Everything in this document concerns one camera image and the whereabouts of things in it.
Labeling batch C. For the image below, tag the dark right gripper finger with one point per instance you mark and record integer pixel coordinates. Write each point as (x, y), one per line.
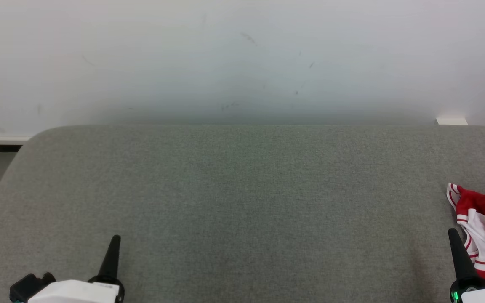
(460, 261)

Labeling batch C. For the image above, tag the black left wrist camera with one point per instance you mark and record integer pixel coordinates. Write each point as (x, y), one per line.
(25, 288)

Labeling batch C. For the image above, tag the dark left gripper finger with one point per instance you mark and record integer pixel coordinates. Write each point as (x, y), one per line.
(113, 261)

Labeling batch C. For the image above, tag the grey fabric sofa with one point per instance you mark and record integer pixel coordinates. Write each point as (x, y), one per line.
(242, 202)

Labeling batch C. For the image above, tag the red Bulls shorts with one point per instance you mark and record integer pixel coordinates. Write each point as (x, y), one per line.
(478, 202)

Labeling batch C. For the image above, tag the white wall box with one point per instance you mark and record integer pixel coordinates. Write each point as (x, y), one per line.
(452, 121)

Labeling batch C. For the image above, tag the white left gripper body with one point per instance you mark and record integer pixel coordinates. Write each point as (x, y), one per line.
(78, 292)

